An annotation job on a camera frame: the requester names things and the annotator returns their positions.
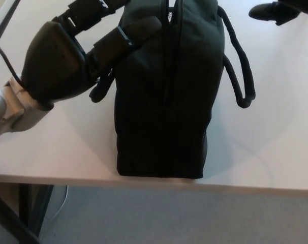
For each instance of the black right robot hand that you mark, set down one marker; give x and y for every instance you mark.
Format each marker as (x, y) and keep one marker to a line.
(283, 10)

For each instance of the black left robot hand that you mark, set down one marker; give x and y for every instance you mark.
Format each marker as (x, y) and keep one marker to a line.
(55, 63)

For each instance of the black fabric lunch bag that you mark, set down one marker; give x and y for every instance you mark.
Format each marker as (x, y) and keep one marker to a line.
(159, 106)

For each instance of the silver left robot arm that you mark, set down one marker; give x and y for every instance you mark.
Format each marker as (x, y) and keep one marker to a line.
(16, 114)

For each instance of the white desk with rounded edge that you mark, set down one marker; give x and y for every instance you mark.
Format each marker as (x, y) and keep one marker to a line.
(0, 14)

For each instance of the black desk leg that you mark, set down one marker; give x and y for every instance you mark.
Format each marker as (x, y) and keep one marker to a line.
(34, 203)

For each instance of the black slanted frame bar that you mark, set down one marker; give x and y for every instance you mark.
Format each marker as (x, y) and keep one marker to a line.
(9, 221)

